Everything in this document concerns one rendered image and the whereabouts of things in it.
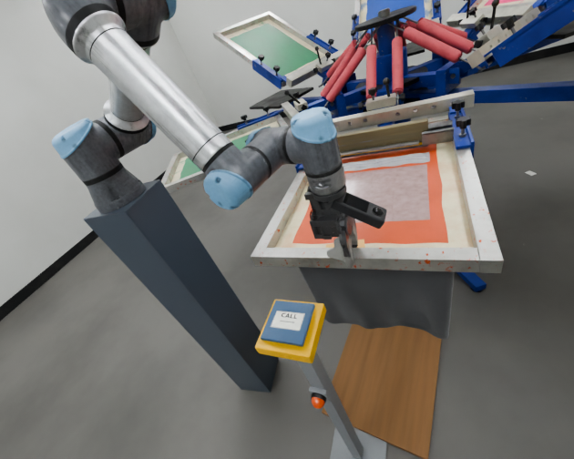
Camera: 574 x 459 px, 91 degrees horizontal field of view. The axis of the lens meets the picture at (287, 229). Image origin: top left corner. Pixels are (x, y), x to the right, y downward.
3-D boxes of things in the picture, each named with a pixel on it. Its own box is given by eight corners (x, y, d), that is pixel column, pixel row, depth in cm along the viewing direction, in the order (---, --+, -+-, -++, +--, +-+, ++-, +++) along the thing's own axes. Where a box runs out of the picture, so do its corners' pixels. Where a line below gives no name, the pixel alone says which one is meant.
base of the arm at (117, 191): (88, 216, 86) (64, 188, 80) (120, 188, 97) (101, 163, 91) (125, 209, 80) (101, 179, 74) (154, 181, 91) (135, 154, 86)
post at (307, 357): (384, 497, 105) (325, 384, 50) (327, 476, 115) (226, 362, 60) (387, 430, 120) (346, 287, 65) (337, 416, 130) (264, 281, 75)
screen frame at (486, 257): (501, 273, 56) (504, 260, 54) (255, 265, 82) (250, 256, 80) (458, 122, 111) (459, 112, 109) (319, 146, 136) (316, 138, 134)
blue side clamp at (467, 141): (473, 161, 90) (475, 141, 86) (455, 164, 92) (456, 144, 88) (462, 125, 111) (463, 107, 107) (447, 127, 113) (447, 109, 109)
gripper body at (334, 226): (322, 221, 70) (310, 179, 63) (357, 219, 66) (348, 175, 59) (315, 241, 65) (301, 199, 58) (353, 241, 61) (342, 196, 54)
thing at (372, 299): (452, 341, 90) (457, 245, 65) (319, 325, 110) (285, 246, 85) (451, 333, 92) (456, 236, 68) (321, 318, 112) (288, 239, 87)
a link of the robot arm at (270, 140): (227, 146, 55) (270, 143, 49) (259, 122, 62) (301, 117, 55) (242, 180, 60) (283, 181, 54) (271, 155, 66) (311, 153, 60)
